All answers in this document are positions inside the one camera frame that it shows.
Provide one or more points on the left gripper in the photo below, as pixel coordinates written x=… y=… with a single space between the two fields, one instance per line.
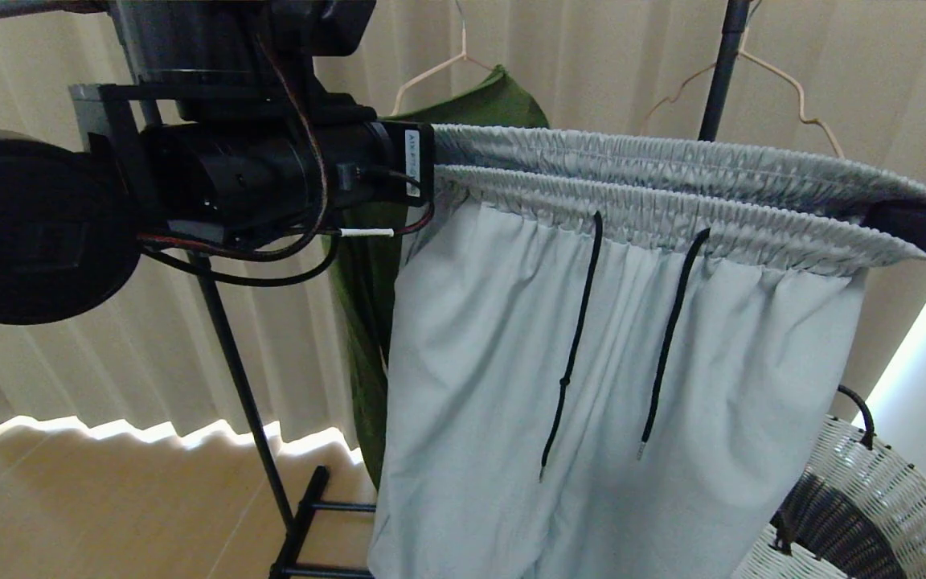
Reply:
x=254 y=177

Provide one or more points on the green long-sleeved shirt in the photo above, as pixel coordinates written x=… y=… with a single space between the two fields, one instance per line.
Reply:
x=362 y=322

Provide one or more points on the pink clothes hanger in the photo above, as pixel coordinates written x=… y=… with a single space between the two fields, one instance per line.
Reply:
x=431 y=72
x=784 y=78

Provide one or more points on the pale grey garment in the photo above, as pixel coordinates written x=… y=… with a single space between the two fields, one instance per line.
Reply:
x=511 y=362

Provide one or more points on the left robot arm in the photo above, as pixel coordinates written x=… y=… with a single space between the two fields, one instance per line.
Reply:
x=29 y=225

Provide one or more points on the black clothes rack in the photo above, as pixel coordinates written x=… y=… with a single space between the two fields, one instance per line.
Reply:
x=246 y=386

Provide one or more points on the white laundry basket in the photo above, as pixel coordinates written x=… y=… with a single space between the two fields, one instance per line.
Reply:
x=897 y=498

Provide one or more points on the beige curtain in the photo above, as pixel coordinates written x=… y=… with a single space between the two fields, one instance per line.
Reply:
x=69 y=362

